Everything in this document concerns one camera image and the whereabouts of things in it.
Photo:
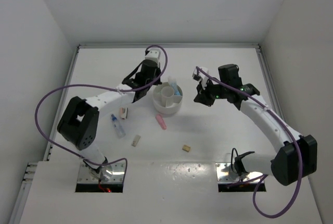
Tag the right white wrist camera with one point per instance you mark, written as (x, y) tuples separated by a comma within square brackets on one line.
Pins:
[(201, 74)]

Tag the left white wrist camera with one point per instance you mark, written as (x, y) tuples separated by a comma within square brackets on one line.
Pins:
[(154, 55)]

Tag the clear blue-cap bottle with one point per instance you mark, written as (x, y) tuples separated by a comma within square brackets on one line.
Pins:
[(117, 126)]

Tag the aluminium frame rail left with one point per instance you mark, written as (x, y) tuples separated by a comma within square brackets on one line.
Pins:
[(31, 142)]

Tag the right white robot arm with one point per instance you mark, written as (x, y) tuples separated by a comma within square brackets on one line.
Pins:
[(296, 154)]

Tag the metal base plate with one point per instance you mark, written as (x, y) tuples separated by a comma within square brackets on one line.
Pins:
[(112, 174), (225, 175)]

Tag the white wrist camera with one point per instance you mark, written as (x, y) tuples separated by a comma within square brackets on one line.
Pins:
[(154, 55), (201, 74)]

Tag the aluminium frame rail right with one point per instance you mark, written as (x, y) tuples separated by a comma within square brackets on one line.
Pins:
[(269, 82)]

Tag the tan eraser right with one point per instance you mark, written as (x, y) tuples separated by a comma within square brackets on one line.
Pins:
[(186, 148)]

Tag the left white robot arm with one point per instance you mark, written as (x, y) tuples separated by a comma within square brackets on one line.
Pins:
[(79, 122)]

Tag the aluminium frame rail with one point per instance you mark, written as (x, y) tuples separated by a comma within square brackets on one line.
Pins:
[(169, 45), (269, 82), (31, 142)]

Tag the blue highlighter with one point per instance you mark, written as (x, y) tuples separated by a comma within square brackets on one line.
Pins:
[(173, 84)]

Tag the pink highlighter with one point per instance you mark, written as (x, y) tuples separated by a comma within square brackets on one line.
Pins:
[(160, 121)]

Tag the white round divided organizer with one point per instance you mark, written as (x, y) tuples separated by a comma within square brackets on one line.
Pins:
[(165, 100)]

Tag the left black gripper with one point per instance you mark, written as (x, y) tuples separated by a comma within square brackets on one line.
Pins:
[(157, 72)]

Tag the aluminium frame rail back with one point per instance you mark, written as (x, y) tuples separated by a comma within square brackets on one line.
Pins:
[(169, 45)]

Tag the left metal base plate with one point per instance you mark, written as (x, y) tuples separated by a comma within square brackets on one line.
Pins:
[(112, 174)]

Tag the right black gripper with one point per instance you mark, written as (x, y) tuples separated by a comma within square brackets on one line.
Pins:
[(202, 97)]

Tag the beige eraser left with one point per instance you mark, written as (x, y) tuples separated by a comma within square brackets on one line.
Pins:
[(136, 140)]

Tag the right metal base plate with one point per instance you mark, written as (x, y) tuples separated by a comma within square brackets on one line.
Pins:
[(225, 175)]

